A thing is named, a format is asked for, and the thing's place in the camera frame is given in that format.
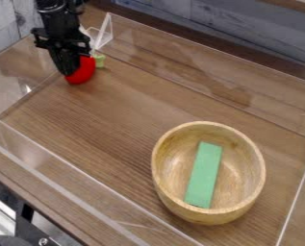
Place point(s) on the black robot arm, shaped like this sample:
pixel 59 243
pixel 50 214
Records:
pixel 74 5

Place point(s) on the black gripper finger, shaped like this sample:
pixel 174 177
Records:
pixel 66 59

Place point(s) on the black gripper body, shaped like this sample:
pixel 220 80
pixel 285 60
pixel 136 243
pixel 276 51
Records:
pixel 61 32

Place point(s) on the clear acrylic table barrier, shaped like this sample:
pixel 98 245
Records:
pixel 77 141

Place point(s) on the round wooden bowl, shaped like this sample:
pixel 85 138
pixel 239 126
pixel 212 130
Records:
pixel 241 176

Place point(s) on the black table leg bracket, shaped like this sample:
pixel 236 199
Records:
pixel 27 231

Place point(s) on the green rectangular block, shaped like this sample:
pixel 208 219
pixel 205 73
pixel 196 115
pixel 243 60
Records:
pixel 202 179

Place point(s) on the red plush strawberry toy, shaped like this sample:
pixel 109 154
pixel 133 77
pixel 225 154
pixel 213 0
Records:
pixel 89 65

